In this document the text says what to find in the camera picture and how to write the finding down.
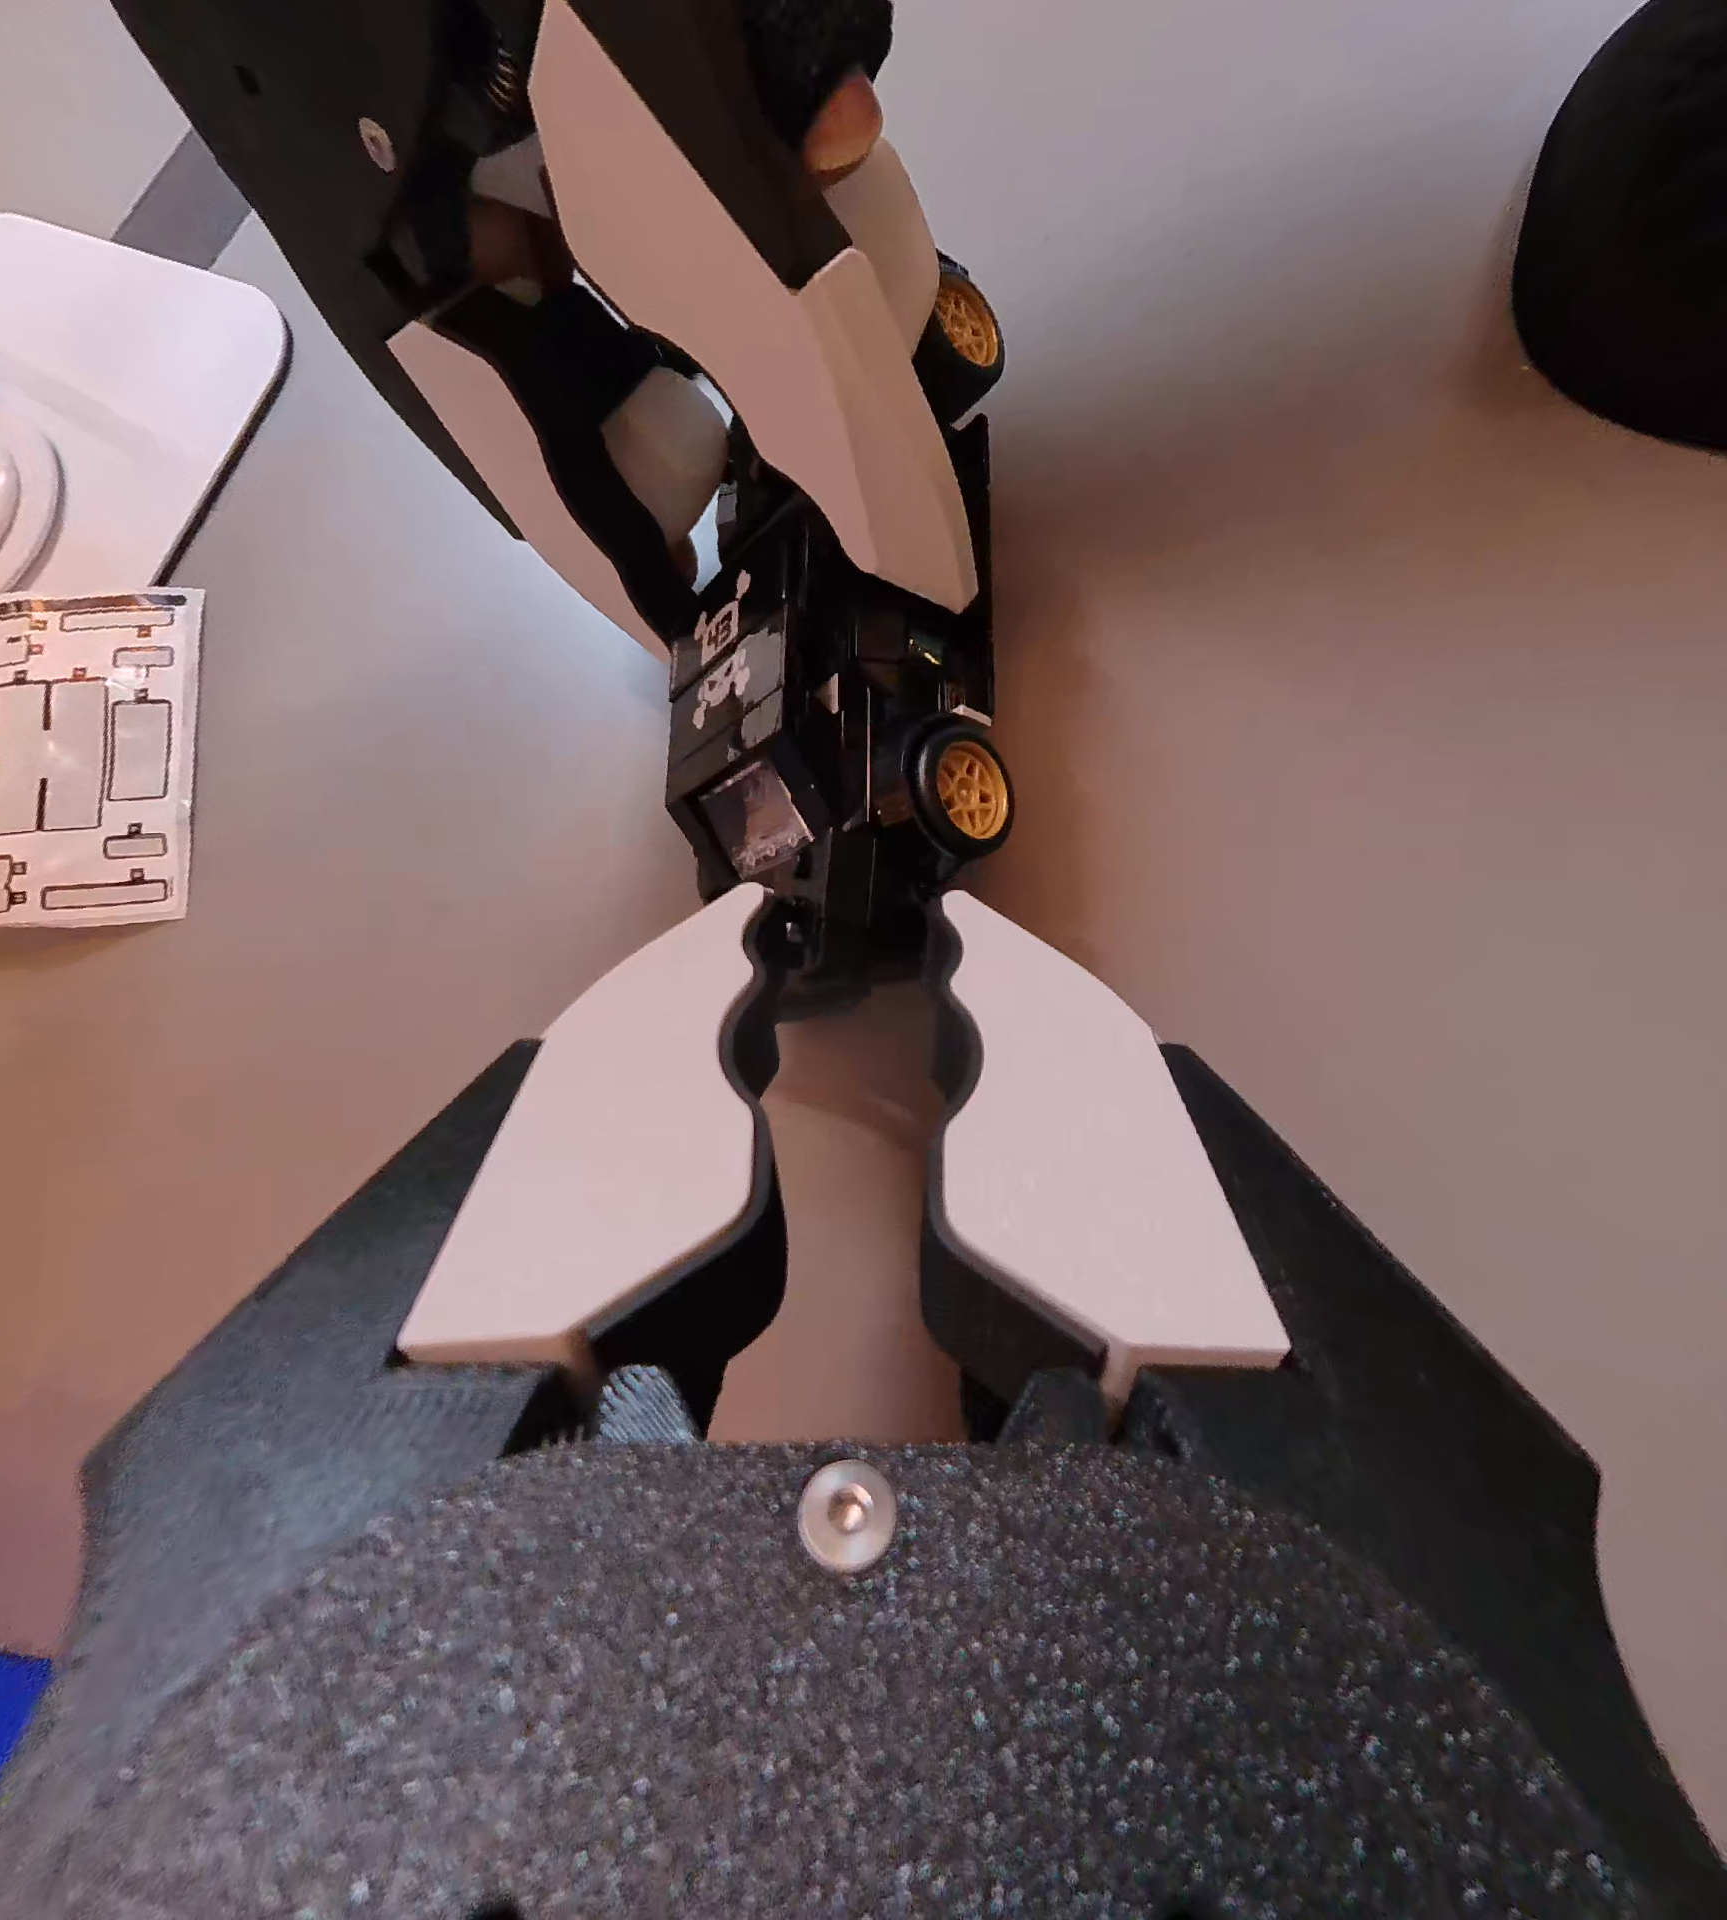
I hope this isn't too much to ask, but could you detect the white booklet stand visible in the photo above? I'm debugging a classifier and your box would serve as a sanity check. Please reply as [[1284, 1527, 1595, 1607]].
[[0, 209, 296, 601]]

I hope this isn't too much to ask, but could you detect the person's right hand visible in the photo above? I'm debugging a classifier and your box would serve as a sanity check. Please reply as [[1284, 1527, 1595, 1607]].
[[796, 65, 898, 176]]

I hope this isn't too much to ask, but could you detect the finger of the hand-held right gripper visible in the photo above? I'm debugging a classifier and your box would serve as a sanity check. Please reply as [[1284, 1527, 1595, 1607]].
[[528, 0, 986, 601], [384, 292, 740, 653]]

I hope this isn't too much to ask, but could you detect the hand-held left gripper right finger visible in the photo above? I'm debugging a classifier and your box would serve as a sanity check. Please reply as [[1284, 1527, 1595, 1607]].
[[918, 891, 1294, 1412]]

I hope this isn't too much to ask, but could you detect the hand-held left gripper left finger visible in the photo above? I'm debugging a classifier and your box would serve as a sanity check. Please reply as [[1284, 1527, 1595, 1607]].
[[394, 886, 790, 1387]]

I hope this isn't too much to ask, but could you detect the black lego wheel gold hub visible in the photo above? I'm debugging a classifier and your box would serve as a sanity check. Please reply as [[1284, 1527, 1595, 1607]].
[[910, 719, 1024, 860], [924, 256, 1010, 413]]

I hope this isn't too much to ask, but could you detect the black lego car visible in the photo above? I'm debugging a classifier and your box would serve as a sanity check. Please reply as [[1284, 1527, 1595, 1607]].
[[664, 256, 1022, 997]]

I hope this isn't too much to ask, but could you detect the white sticker sheet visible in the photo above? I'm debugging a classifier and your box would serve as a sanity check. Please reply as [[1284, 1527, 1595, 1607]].
[[0, 586, 208, 941]]

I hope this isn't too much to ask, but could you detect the black dimpled wrist rest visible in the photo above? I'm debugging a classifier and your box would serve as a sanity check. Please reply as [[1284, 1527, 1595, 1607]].
[[1511, 0, 1727, 470]]

